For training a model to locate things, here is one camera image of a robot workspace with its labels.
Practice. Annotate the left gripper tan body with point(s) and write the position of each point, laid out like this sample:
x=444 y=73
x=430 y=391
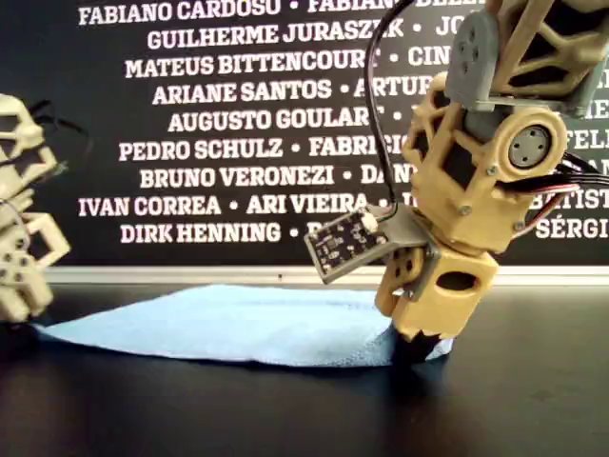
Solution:
x=61 y=246

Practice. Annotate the right gripper tan body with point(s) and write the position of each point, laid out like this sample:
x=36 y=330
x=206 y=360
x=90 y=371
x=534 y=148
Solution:
x=480 y=271

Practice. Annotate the right gripper perforated tan jaw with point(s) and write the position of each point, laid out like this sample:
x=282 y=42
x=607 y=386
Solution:
x=387 y=295

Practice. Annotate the right gripper solid tan jaw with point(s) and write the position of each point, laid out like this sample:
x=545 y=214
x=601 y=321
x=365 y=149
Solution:
x=428 y=319

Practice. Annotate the left gripper perforated tan jaw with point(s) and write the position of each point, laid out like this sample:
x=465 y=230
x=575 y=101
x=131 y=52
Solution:
x=24 y=295

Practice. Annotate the light blue cloth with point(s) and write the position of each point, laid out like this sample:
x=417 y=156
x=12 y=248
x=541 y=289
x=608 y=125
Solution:
x=214 y=328

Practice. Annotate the right tan grey robot arm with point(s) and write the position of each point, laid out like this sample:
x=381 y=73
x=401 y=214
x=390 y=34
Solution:
x=476 y=200

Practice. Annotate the left tan grey robot arm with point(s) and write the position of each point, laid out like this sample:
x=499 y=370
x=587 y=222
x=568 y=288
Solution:
x=9 y=107

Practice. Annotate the black board with white names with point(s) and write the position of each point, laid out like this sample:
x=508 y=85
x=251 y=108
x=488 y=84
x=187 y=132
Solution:
x=47 y=47

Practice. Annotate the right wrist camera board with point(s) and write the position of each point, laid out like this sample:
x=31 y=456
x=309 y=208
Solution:
x=342 y=247

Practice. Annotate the right grey camera bracket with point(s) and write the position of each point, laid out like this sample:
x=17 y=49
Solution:
x=404 y=231

